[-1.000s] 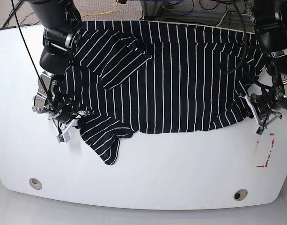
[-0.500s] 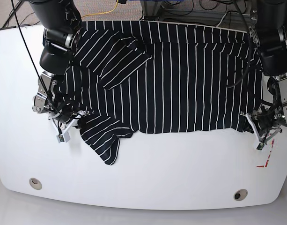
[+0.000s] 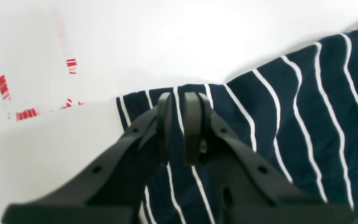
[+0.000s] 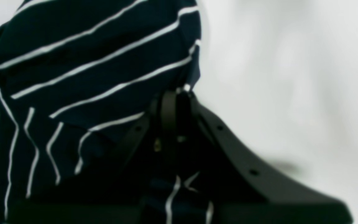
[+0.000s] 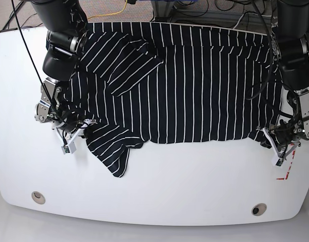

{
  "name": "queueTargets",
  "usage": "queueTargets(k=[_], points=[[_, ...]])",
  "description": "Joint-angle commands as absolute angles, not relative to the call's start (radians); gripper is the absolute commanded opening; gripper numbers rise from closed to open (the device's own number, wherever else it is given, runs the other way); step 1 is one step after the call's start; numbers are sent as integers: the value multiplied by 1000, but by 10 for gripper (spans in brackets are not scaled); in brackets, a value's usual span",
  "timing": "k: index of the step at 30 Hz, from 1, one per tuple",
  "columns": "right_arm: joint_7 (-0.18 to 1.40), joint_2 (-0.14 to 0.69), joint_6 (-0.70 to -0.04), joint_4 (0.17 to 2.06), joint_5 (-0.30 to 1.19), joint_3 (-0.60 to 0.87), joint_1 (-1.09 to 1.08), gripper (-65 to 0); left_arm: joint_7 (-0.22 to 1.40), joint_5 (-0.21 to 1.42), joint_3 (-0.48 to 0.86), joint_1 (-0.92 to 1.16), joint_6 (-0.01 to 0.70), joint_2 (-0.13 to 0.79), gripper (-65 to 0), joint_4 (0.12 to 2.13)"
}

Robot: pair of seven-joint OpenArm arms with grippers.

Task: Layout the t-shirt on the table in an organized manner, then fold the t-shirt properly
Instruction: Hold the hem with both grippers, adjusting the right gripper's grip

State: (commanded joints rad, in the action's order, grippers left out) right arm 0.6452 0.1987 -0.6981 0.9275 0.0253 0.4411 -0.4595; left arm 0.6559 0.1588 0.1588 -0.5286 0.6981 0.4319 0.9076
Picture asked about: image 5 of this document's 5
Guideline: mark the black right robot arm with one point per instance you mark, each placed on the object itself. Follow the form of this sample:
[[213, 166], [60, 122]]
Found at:
[[67, 34]]

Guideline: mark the red tape rectangle marking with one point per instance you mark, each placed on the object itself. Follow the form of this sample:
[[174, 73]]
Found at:
[[282, 172]]

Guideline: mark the navy white striped t-shirt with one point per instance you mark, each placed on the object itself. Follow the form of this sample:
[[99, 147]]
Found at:
[[168, 83]]

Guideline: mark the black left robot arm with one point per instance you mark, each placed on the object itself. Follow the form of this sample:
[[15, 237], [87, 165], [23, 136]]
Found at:
[[290, 52]]

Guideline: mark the left table cable grommet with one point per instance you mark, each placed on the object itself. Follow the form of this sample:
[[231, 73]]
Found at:
[[38, 198]]

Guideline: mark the table cable grommet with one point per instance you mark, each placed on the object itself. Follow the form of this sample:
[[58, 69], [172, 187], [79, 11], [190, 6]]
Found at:
[[259, 209], [38, 198]]

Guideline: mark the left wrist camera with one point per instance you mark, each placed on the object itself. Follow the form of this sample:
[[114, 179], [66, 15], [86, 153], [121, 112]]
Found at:
[[277, 161]]

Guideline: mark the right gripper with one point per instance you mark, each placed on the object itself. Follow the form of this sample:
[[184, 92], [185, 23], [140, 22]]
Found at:
[[68, 133]]

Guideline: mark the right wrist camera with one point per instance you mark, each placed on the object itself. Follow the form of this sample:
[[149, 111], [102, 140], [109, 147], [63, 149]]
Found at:
[[69, 148]]

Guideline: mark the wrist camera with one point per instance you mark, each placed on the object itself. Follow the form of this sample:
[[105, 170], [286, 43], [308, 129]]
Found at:
[[277, 161], [69, 148]]

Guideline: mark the right table cable grommet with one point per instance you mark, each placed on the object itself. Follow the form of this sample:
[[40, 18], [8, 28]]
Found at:
[[259, 209]]

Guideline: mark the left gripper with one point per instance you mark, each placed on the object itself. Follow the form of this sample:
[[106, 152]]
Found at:
[[280, 139]]

